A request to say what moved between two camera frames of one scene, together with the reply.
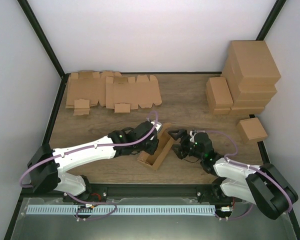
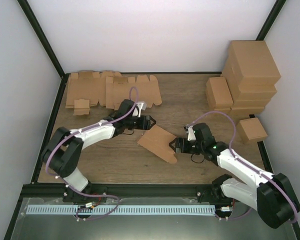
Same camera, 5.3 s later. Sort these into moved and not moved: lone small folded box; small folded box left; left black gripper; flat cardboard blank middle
Moved: left black gripper
Not moved: small folded box left; lone small folded box; flat cardboard blank middle
